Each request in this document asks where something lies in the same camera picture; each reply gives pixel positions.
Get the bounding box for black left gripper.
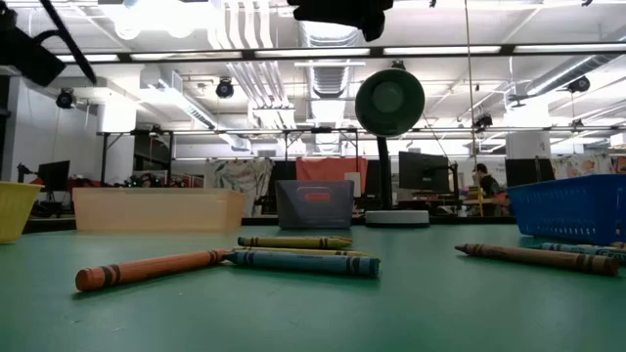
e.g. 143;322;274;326
0;0;98;88

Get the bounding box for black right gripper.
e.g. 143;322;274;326
287;0;395;43

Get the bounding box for white LED light bar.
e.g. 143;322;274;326
129;50;244;62
513;43;626;54
383;45;503;56
56;53;121;64
253;47;372;59

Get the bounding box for white desk lamp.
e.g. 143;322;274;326
354;61;431;229

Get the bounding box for black monitor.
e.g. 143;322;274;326
36;160;71;195
504;158;557;189
397;152;451;195

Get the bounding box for red cloth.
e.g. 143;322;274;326
294;156;369;197

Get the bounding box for person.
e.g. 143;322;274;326
471;162;504;217
127;172;167;190

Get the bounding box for black rig beam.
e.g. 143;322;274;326
48;43;626;67

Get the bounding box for white sign board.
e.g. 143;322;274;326
344;171;363;198

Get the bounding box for yellow plastic basket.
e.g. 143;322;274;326
0;181;43;244

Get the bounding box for orange translucent plastic bin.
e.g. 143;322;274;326
71;188;246;233

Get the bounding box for pale leaf-print cloth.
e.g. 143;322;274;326
203;158;276;220

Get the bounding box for grey translucent plastic bin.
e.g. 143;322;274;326
274;179;356;231

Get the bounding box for olive green crayon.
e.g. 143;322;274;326
237;236;354;250

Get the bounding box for orange crayon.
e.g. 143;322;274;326
74;248;230;293

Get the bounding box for yellow crayon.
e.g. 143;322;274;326
232;245;372;258

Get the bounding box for blue crayon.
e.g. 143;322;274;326
225;249;381;279
532;242;626;263

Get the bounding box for colourful flower-print cloth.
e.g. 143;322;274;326
550;154;626;181

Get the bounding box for blue plastic basket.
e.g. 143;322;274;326
507;173;626;245

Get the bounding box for green table mat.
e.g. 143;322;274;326
0;224;626;352

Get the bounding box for brown crayon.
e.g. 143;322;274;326
454;242;621;278

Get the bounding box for silver ventilation duct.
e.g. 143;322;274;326
296;19;366;99

